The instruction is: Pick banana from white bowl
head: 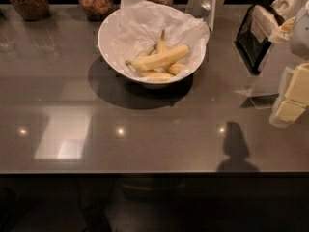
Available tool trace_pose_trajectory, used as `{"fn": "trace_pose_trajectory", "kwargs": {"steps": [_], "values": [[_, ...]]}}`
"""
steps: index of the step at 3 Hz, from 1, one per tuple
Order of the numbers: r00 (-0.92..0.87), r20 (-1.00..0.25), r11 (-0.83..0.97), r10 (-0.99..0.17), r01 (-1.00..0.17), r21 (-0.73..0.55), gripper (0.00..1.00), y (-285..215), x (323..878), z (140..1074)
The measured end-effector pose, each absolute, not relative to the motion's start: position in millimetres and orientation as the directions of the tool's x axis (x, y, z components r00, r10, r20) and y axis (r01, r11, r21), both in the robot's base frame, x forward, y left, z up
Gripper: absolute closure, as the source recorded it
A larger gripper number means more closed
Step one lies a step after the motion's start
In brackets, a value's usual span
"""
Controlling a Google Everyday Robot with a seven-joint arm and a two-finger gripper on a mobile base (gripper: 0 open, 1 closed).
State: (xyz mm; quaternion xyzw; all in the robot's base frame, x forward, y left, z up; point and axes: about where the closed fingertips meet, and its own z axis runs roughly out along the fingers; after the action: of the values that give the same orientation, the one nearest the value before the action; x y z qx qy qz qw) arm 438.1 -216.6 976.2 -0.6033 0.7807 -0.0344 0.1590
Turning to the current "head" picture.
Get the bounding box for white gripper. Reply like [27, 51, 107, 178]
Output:
[269, 63, 309, 128]

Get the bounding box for large yellow banana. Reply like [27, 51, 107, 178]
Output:
[126, 44, 190, 71]

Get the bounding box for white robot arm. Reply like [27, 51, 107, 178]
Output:
[269, 1, 309, 128]

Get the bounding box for small right banana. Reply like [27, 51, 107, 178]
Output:
[167, 63, 185, 75]

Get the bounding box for upright yellow banana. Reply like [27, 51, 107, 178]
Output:
[156, 30, 168, 53]

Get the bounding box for bottom yellow banana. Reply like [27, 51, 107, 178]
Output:
[138, 70, 173, 81]

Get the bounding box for white ceramic bowl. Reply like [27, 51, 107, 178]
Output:
[98, 4, 210, 89]

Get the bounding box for clear acrylic stand base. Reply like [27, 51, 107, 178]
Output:
[234, 85, 278, 109]

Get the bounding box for white napkins in holder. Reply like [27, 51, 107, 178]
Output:
[249, 0, 296, 44]

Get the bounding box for clear acrylic sign stand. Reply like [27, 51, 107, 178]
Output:
[185, 0, 225, 31]

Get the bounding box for white crumpled paper liner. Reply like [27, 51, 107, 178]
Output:
[111, 0, 210, 84]

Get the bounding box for middle glass jar of grains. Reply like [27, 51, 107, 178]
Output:
[78, 0, 113, 21]

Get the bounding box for left glass jar of grains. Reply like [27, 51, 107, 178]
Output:
[9, 0, 49, 21]

